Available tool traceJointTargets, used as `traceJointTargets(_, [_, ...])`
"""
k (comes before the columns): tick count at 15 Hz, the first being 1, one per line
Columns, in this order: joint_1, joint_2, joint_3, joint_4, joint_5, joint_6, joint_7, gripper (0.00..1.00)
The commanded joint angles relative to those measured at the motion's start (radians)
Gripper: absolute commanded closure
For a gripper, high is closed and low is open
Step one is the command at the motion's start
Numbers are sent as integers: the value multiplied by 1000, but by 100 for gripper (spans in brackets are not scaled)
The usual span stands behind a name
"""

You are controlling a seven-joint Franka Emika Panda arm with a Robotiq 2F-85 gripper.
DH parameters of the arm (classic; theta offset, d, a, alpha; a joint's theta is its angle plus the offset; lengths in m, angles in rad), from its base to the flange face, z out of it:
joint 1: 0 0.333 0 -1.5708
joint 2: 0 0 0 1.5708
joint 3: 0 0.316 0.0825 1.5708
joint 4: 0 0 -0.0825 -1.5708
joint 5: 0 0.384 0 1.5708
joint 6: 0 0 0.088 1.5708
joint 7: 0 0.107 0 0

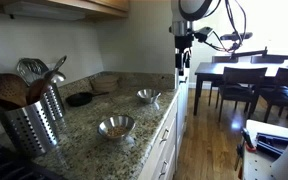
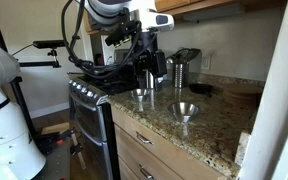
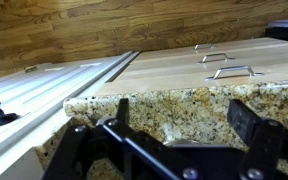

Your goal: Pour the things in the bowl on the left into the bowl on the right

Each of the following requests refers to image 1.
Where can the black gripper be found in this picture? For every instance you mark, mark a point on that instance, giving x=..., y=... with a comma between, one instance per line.
x=184, y=43

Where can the small stainless steel bowl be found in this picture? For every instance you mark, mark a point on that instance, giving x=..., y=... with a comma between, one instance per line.
x=112, y=121
x=148, y=96

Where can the pile of chickpeas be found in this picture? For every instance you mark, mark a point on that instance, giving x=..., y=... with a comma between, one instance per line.
x=116, y=131

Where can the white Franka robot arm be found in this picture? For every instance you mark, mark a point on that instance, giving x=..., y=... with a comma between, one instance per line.
x=187, y=10

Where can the dark wooden dining table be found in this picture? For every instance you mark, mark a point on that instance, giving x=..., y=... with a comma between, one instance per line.
x=214, y=69

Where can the dark dining chair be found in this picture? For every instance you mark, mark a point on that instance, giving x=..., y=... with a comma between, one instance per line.
x=240, y=88
x=267, y=59
x=284, y=95
x=219, y=59

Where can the stack of round wooden trivets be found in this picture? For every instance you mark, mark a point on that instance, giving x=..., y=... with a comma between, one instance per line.
x=104, y=83

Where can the kitchen base cabinet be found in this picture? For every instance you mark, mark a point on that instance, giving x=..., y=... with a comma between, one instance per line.
x=165, y=150

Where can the black red clamp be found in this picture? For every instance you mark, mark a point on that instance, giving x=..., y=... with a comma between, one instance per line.
x=245, y=136

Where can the black case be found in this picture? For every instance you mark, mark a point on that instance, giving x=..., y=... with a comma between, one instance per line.
x=270, y=143

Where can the metal ladle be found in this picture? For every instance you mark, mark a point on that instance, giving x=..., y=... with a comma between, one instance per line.
x=60, y=63

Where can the white perforated robot table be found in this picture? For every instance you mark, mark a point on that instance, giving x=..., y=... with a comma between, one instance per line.
x=260, y=166

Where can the perforated steel utensil holder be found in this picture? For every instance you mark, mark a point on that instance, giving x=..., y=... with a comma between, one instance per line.
x=30, y=128
x=55, y=101

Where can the white under-cabinet light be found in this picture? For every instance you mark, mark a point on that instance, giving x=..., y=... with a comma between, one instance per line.
x=44, y=11

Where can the plain wooden spoon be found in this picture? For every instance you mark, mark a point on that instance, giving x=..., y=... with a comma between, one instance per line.
x=36, y=89

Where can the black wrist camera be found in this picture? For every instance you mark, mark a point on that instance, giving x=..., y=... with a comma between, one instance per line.
x=204, y=33

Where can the black stereo camera bar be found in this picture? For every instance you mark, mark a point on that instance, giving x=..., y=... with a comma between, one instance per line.
x=235, y=36

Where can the black camera stand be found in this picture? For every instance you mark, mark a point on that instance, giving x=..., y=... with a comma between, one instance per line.
x=247, y=53

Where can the wooden wall cabinet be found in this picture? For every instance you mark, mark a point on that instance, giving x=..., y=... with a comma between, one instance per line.
x=110, y=5

